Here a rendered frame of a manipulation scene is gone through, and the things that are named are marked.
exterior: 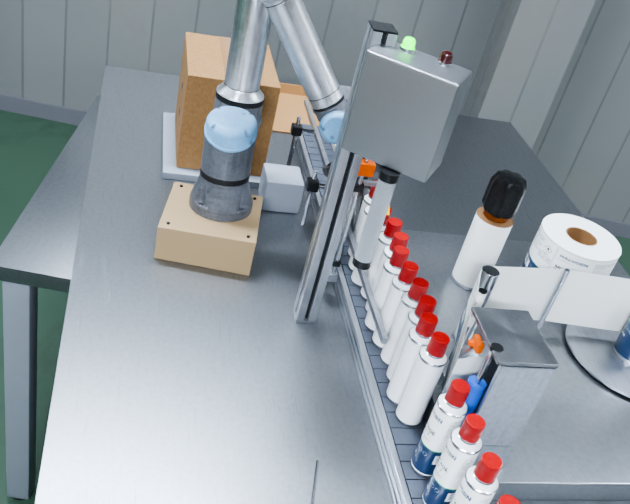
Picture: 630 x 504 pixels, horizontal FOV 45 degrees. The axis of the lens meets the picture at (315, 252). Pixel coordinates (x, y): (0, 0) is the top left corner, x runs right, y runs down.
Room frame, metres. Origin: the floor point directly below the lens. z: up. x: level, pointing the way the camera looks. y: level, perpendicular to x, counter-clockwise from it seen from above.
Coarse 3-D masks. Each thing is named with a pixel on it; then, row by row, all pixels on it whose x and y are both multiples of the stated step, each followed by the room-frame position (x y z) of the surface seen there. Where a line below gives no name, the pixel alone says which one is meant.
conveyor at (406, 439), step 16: (320, 160) 1.97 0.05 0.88; (320, 176) 1.88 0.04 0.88; (320, 192) 1.79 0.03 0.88; (352, 224) 1.67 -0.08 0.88; (352, 272) 1.46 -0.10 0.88; (352, 288) 1.40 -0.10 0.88; (368, 336) 1.25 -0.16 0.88; (368, 352) 1.20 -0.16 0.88; (384, 368) 1.17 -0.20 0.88; (384, 384) 1.12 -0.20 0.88; (384, 400) 1.08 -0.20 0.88; (400, 432) 1.00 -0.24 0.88; (416, 432) 1.02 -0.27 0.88; (400, 448) 0.97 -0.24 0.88; (416, 480) 0.90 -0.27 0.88; (416, 496) 0.87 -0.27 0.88
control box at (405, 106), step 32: (384, 64) 1.24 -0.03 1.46; (416, 64) 1.25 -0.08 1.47; (384, 96) 1.24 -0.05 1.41; (416, 96) 1.22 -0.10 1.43; (448, 96) 1.21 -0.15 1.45; (352, 128) 1.25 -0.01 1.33; (384, 128) 1.23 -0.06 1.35; (416, 128) 1.22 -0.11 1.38; (448, 128) 1.24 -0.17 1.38; (384, 160) 1.23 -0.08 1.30; (416, 160) 1.21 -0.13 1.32
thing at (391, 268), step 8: (400, 248) 1.30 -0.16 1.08; (392, 256) 1.29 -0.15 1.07; (400, 256) 1.28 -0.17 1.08; (384, 264) 1.29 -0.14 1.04; (392, 264) 1.28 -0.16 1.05; (400, 264) 1.28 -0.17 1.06; (384, 272) 1.28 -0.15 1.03; (392, 272) 1.27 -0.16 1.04; (384, 280) 1.27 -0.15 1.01; (376, 288) 1.29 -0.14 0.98; (384, 288) 1.27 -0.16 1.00; (376, 296) 1.28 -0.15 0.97; (384, 296) 1.27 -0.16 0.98; (368, 312) 1.29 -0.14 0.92; (368, 320) 1.28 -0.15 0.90; (368, 328) 1.27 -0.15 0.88
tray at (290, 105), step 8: (288, 88) 2.49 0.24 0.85; (296, 88) 2.49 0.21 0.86; (280, 96) 2.45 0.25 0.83; (288, 96) 2.46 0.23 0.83; (296, 96) 2.48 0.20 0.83; (304, 96) 2.50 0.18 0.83; (280, 104) 2.38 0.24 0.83; (288, 104) 2.40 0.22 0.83; (296, 104) 2.42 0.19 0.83; (280, 112) 2.32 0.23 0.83; (288, 112) 2.34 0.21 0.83; (296, 112) 2.35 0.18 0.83; (304, 112) 2.37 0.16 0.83; (312, 112) 2.39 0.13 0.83; (280, 120) 2.26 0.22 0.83; (288, 120) 2.28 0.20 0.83; (304, 120) 2.31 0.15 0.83; (280, 128) 2.20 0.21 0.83; (288, 128) 2.22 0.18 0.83
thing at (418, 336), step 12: (420, 324) 1.09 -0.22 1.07; (432, 324) 1.08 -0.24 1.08; (408, 336) 1.09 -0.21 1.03; (420, 336) 1.08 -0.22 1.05; (408, 348) 1.08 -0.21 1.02; (420, 348) 1.07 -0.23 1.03; (408, 360) 1.07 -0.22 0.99; (396, 372) 1.09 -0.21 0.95; (408, 372) 1.07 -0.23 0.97; (396, 384) 1.08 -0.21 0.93; (396, 396) 1.07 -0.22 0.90
